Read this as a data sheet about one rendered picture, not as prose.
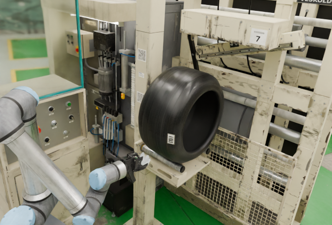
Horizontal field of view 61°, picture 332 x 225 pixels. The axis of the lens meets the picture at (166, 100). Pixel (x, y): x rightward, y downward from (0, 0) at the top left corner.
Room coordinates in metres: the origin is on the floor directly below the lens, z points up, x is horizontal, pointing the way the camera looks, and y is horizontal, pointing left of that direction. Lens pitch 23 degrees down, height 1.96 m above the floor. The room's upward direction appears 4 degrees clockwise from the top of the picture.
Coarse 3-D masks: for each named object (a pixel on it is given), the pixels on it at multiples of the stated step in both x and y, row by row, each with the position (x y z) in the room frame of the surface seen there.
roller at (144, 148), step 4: (144, 144) 1.62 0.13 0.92; (144, 148) 1.59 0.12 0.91; (148, 148) 1.58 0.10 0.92; (148, 152) 1.56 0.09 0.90; (152, 152) 1.54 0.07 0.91; (156, 152) 1.53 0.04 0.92; (156, 156) 1.51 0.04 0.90; (160, 156) 1.50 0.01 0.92; (160, 160) 1.49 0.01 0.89; (164, 160) 1.47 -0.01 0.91; (168, 160) 1.46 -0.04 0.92; (168, 164) 1.45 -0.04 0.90; (172, 164) 1.43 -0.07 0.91; (176, 164) 1.42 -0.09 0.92; (180, 164) 1.42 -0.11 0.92; (176, 168) 1.41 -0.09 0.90; (180, 168) 1.40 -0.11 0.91; (184, 168) 1.41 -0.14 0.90; (180, 172) 1.39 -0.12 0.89
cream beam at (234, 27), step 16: (192, 16) 1.81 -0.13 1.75; (208, 16) 1.74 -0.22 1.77; (224, 16) 1.67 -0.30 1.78; (240, 16) 1.68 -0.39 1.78; (256, 16) 1.74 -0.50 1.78; (192, 32) 1.80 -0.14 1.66; (208, 32) 1.73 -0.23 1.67; (224, 32) 1.66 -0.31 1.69; (240, 32) 1.60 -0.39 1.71; (272, 32) 1.49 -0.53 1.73; (272, 48) 1.53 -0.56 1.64
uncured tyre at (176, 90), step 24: (168, 72) 1.57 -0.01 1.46; (192, 72) 1.56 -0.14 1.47; (144, 96) 1.49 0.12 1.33; (168, 96) 1.40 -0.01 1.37; (192, 96) 1.40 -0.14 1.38; (216, 96) 1.64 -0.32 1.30; (144, 120) 1.41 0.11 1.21; (168, 120) 1.32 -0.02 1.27; (192, 120) 1.81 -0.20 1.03; (216, 120) 1.66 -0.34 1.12; (168, 144) 1.32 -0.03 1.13; (192, 144) 1.65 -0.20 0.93
